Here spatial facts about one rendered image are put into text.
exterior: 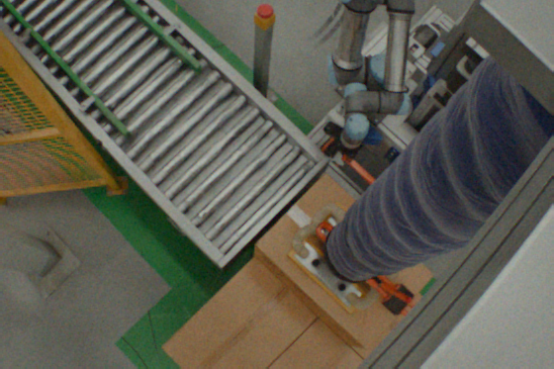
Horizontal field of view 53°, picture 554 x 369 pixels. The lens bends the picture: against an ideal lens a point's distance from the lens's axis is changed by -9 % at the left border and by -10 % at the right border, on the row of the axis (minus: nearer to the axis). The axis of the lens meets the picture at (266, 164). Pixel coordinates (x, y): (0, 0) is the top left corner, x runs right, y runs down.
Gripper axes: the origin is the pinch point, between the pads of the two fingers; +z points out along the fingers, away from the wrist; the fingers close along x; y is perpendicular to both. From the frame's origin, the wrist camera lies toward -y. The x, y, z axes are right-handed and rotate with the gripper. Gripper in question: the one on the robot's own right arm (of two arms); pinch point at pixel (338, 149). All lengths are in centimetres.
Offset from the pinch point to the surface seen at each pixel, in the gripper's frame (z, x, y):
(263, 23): 9, 23, -60
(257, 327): 53, -69, 24
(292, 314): 53, -54, 31
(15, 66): -62, -66, -82
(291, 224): 13.4, -30.5, 5.2
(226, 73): 49, 7, -68
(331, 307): 13, -44, 39
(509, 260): -197, -60, 25
